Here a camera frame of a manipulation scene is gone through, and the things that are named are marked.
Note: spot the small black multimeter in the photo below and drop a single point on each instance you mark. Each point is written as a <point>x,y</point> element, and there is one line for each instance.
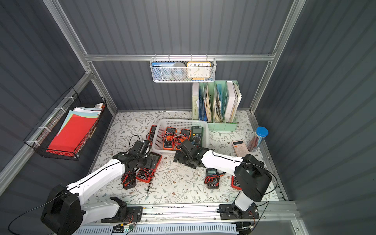
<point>128,180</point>
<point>212,178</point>

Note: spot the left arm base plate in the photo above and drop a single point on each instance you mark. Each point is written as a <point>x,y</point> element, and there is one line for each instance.
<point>125,215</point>

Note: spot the red paper folder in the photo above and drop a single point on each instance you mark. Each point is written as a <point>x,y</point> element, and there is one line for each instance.
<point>73,131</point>

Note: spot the orange multimeter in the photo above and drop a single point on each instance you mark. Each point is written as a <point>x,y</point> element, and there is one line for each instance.
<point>168,139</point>
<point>181,137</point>

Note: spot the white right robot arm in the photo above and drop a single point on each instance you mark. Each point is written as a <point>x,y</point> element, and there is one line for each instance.
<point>250,173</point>

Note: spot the blue box in basket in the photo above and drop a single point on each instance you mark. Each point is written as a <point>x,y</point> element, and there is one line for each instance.
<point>161,71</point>

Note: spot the green file organizer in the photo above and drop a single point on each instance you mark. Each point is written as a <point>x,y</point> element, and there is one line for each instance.
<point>216,103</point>

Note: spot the red multimeter behind basket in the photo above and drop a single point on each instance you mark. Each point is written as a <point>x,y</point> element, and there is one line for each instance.
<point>150,135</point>

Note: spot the grey tape roll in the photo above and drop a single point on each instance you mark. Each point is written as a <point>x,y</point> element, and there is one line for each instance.
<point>178,71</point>

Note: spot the blue lid pencil tube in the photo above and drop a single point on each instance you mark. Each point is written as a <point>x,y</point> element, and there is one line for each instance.
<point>259,135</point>

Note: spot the black wire wall basket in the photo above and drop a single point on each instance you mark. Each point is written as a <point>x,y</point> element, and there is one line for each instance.
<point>44,132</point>

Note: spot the pink calculator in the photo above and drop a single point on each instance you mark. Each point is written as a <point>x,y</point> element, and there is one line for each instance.
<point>240,148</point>

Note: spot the orange alarm clock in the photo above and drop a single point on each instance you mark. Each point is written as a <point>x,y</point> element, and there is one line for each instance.
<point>199,70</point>

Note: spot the dark green multimeter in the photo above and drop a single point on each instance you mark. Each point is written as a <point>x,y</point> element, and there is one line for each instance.
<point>196,135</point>

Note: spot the red ANENG multimeter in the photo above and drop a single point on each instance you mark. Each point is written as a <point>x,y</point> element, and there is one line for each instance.
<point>146,173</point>

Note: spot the white plastic basket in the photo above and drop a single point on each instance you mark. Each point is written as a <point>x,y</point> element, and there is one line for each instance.
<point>178,124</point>

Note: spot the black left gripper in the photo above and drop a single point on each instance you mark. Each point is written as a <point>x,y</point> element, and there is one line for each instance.
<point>141,148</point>

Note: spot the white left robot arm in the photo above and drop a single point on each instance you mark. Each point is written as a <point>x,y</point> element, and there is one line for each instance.
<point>65,212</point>

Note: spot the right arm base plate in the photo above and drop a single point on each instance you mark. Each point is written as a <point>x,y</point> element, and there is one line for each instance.
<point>231,212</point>

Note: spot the red multimeter far right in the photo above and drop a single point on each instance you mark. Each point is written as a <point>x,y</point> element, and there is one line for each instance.
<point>235,184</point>

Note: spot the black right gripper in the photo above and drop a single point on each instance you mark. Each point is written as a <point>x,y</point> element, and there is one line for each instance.
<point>186,147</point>

